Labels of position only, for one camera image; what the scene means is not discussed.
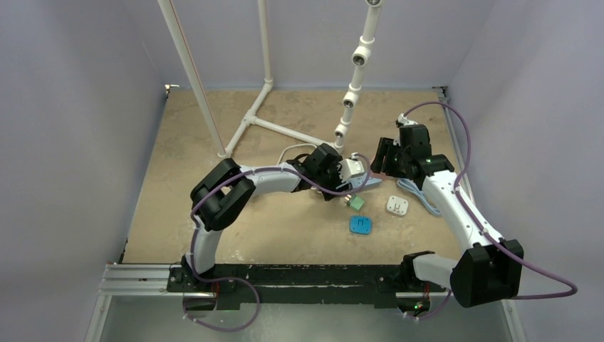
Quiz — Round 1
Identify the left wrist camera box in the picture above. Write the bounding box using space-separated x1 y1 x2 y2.
339 159 370 189

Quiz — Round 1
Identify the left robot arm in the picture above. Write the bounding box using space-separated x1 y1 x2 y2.
184 144 365 291

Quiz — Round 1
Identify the aluminium front rail frame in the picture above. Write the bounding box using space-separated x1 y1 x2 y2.
85 263 526 341

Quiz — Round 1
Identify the white PVC pipe frame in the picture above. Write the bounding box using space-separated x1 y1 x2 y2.
158 1 383 158

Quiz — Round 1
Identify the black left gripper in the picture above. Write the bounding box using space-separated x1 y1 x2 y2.
315 157 352 200

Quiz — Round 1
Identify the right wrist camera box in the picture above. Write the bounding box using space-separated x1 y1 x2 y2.
395 113 418 128

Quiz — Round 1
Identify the green plug adapter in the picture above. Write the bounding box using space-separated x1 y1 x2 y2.
343 195 365 212

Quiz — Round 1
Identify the light blue power strip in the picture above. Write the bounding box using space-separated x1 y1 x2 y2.
350 177 382 192

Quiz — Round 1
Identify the light blue power cable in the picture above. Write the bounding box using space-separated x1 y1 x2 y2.
396 177 442 218

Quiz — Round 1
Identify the white flat plug adapter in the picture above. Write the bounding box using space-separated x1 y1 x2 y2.
385 196 409 217

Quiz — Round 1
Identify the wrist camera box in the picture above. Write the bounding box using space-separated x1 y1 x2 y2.
339 159 370 189
395 113 418 128

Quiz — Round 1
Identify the blue flat plug adapter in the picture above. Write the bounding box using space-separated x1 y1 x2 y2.
348 215 373 235

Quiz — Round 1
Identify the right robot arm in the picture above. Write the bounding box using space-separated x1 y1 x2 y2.
371 124 524 308

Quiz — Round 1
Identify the aluminium rail right table edge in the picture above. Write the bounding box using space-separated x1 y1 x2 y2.
434 86 494 265

